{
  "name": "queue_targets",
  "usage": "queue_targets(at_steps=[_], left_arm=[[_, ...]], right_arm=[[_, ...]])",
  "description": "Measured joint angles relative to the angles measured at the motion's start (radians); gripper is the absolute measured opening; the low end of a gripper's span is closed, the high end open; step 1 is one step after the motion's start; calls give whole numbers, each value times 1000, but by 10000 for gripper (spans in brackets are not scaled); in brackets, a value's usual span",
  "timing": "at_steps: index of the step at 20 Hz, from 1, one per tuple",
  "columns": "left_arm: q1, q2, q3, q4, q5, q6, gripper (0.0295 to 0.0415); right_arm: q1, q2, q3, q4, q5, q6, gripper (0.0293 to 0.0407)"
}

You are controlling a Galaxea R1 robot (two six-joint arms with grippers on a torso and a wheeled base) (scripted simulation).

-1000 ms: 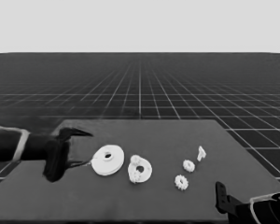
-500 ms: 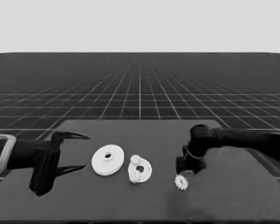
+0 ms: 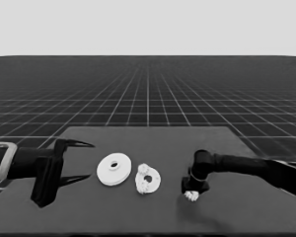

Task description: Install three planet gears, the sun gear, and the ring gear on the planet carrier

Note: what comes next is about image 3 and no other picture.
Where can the small white toothed gear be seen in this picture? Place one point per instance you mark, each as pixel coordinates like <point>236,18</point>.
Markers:
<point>140,170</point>
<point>139,189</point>
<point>189,197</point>

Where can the large thick white disc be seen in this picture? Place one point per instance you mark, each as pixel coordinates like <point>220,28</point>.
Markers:
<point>106,174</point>

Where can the white round carrier with pins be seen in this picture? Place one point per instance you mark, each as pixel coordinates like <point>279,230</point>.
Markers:
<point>153,184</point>

